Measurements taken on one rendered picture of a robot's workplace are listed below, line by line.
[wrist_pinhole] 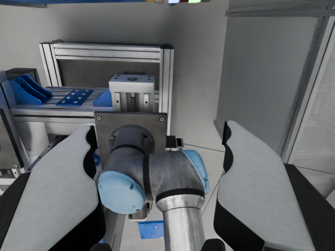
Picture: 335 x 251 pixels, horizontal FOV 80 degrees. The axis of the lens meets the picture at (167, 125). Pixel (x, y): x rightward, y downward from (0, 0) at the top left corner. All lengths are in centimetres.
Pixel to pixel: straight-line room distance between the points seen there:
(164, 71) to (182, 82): 31
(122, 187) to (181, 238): 16
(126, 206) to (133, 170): 9
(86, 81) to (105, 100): 77
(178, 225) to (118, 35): 140
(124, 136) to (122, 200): 19
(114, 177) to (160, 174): 10
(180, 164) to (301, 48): 56
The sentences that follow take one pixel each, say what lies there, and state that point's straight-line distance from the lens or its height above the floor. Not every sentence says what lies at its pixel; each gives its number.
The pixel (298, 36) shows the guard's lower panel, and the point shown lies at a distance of 84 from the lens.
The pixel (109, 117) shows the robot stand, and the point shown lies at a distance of 64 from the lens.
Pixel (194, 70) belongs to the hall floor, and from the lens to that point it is 166.
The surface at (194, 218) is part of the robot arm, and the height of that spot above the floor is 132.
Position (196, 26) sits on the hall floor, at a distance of 161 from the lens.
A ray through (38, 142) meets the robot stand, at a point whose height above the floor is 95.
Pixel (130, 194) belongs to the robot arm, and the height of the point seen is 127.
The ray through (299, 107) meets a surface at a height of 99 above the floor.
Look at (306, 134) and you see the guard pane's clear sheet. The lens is 80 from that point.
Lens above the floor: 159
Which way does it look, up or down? 62 degrees down
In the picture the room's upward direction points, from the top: 176 degrees clockwise
